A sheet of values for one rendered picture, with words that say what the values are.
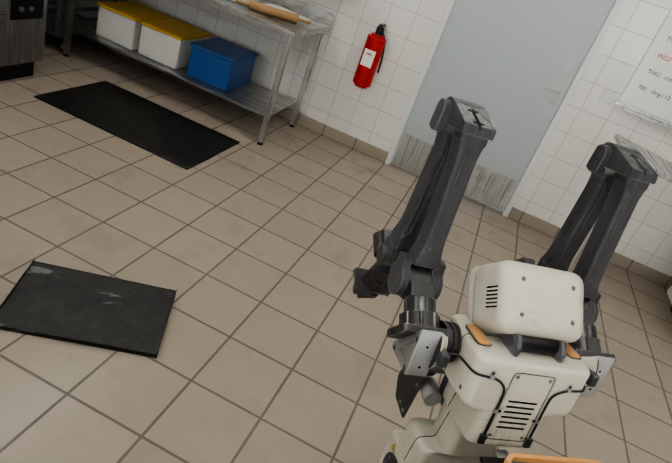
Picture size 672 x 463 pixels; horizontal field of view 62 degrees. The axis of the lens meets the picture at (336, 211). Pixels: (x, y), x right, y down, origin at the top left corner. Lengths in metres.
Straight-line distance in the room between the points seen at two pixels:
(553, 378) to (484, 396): 0.15
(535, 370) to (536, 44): 3.49
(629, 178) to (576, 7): 3.16
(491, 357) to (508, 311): 0.10
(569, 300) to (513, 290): 0.14
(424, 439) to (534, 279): 0.48
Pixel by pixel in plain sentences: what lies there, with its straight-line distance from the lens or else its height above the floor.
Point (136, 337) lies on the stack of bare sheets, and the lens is 2.37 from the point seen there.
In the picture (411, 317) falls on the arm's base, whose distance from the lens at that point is 1.20.
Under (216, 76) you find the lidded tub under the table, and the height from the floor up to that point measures 0.32.
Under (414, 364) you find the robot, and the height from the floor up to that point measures 0.92.
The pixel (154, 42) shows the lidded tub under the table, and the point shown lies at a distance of 4.74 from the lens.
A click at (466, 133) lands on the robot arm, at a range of 1.16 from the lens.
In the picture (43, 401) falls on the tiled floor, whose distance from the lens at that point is 2.17.
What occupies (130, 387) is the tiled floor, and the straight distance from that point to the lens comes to 2.22.
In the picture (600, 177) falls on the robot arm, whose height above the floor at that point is 1.32.
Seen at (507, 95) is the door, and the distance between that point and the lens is 4.55.
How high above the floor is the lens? 1.65
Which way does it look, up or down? 27 degrees down
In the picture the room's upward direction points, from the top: 20 degrees clockwise
